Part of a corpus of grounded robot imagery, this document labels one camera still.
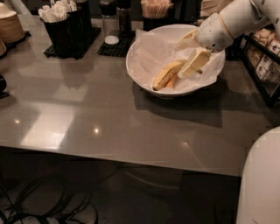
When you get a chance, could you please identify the black mesh mat centre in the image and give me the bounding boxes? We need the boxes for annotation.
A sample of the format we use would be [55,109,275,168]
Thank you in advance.
[97,31,136,57]

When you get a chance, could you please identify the black cutlery holder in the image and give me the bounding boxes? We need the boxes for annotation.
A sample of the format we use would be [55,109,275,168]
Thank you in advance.
[41,15,74,58]
[69,0,92,42]

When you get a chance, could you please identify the small packets in rack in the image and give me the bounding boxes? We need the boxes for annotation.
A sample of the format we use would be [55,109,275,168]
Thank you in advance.
[247,28,280,82]

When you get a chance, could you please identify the black container with stirrers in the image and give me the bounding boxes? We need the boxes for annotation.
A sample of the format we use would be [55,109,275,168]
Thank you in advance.
[141,0,174,31]

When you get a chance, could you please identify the black cutlery holder rear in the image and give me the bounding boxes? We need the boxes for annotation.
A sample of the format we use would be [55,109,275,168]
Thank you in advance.
[69,0,92,42]

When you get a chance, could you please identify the stack of brown lids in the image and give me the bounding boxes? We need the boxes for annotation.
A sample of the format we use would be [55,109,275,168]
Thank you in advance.
[0,3,25,44]

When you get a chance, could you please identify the black mat under lids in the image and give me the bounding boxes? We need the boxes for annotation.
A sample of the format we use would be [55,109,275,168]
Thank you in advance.
[0,31,31,60]

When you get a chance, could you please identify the black mesh mat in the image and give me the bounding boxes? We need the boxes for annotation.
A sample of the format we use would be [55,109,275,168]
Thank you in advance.
[44,27,102,60]
[97,31,136,57]

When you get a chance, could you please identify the yellow banana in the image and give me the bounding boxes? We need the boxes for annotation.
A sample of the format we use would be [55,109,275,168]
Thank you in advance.
[152,59,186,91]

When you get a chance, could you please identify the pepper shaker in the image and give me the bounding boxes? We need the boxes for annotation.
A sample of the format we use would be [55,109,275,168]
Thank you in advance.
[116,0,132,36]

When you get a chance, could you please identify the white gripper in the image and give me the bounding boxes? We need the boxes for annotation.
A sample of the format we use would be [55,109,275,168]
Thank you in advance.
[174,13,234,79]

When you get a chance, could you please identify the white plastic cutlery bundle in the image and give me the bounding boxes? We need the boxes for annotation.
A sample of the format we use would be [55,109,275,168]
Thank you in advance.
[38,0,77,23]

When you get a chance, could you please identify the black cables on floor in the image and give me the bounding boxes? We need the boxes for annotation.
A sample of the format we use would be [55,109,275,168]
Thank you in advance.
[0,174,99,224]

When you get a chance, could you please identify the white paper liner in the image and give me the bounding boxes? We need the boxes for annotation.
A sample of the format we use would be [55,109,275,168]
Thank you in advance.
[128,28,225,95]

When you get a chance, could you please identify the white bowl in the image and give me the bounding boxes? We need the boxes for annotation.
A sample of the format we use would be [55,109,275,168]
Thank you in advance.
[125,24,227,98]

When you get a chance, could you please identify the black mesh mat left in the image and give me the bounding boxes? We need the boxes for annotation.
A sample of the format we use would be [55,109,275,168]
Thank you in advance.
[44,27,102,60]

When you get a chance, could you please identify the black cutlery holder front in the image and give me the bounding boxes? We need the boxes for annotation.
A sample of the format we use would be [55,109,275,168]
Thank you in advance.
[41,15,74,58]

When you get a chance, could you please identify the black object left edge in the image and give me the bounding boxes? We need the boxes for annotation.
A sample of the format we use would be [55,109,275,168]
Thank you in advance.
[0,74,10,99]

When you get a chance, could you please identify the salt shaker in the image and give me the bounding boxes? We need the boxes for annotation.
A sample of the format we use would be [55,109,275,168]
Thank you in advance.
[99,0,119,46]

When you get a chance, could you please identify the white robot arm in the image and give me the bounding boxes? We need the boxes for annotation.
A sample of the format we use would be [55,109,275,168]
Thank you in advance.
[174,0,280,79]

